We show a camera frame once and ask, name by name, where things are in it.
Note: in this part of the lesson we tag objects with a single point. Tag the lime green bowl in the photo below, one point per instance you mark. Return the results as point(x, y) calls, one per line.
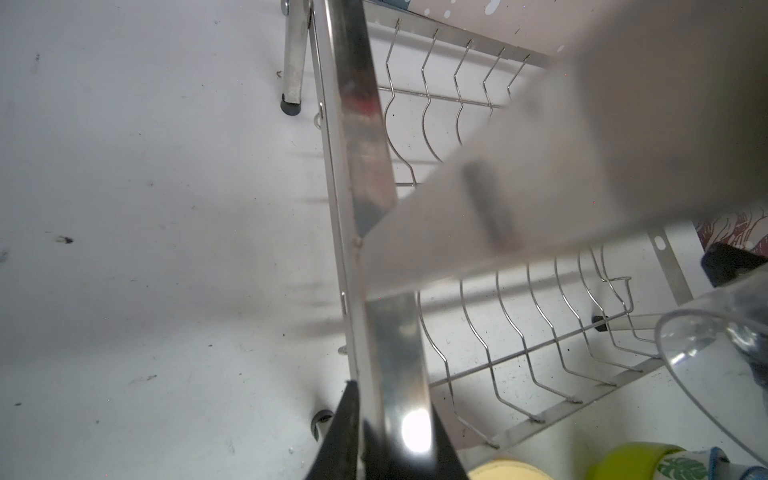
point(634, 460)

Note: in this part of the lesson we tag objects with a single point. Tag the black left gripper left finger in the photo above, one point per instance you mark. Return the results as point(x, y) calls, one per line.
point(338, 435)

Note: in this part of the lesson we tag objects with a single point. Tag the yellow cream plate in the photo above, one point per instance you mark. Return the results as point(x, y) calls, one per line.
point(507, 469)

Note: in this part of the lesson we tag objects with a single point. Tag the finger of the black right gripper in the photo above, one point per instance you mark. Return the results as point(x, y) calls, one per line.
point(723, 263)

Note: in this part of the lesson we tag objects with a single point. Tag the green leaf pattern bowl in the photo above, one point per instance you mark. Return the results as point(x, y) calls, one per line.
point(684, 465)

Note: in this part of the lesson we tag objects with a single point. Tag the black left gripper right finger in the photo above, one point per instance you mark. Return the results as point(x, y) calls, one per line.
point(448, 465)

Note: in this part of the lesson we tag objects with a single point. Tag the blue floral white bowl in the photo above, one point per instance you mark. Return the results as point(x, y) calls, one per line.
point(721, 468)

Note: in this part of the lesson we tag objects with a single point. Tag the chrome two-tier dish rack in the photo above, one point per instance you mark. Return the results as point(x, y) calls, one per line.
point(659, 114)

